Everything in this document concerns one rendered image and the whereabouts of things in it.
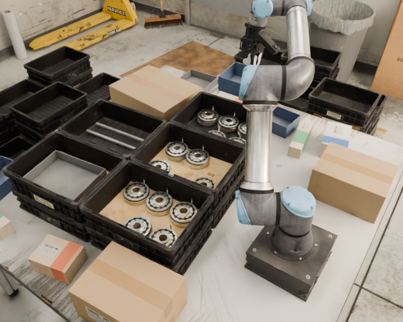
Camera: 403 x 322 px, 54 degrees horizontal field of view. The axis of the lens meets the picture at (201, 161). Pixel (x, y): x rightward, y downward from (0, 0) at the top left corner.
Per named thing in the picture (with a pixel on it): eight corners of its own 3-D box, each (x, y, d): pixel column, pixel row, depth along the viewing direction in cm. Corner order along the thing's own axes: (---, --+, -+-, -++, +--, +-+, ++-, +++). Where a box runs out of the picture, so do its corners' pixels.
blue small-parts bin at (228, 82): (274, 87, 174) (275, 73, 169) (258, 103, 165) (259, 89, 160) (235, 75, 182) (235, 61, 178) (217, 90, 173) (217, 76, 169)
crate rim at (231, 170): (248, 152, 165) (249, 147, 164) (215, 197, 146) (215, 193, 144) (168, 124, 180) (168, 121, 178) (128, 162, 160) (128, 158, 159)
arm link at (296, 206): (314, 236, 132) (320, 209, 123) (274, 234, 134) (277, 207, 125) (309, 209, 141) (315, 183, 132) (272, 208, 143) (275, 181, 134)
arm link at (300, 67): (323, 85, 121) (312, -16, 145) (286, 84, 122) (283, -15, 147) (316, 108, 131) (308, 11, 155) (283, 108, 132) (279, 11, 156)
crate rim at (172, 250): (215, 197, 146) (215, 193, 144) (172, 257, 126) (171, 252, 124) (128, 163, 160) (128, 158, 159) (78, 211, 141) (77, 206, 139)
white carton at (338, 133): (343, 163, 191) (347, 149, 185) (318, 157, 194) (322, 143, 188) (347, 139, 205) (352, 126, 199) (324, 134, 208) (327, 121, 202)
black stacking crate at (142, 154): (245, 168, 172) (248, 149, 164) (214, 214, 152) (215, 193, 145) (169, 141, 186) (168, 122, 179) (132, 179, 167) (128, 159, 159)
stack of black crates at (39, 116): (71, 131, 301) (57, 80, 272) (100, 145, 289) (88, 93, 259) (28, 160, 277) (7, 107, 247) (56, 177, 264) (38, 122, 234)
